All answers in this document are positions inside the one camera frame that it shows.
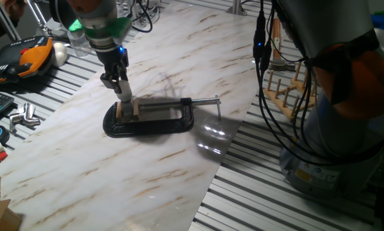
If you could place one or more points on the black iron C-clamp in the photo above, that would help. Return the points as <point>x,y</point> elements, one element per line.
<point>146,126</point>

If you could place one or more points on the black round device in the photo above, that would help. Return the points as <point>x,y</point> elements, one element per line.
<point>58,13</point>

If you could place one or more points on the white light bulb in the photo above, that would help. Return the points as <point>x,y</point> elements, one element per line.
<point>126,91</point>

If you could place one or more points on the marble pattern mat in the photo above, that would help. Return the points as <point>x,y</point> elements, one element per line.
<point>114,179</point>

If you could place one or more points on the person hand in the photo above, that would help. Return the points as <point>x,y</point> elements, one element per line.
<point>15,8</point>

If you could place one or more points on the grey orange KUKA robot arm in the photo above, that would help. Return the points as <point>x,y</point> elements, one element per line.
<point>339,128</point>

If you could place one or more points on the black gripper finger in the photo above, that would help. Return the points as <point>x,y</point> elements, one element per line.
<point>110,81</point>
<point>123,74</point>

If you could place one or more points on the aluminium profile post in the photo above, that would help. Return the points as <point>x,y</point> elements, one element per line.
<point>5,19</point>
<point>236,8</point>

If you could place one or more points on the small wooden block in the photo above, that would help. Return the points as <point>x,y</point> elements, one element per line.
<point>136,109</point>
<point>119,111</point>

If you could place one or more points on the thin metal rod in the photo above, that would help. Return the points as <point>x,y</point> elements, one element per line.
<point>38,16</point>

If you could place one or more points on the white egg-shaped object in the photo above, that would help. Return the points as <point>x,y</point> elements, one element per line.
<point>60,54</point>

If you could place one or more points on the orange black teach pendant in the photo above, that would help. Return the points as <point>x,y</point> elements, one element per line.
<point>31,59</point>

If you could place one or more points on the silver metal pipe fitting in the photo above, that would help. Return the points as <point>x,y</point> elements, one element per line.
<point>23,117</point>

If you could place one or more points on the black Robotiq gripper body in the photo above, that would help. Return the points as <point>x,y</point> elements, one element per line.
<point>112,59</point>

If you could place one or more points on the wooden peg rack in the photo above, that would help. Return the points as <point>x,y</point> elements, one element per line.
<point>279,104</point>

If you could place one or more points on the clear jar white lid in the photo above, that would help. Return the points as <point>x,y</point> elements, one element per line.
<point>78,45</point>

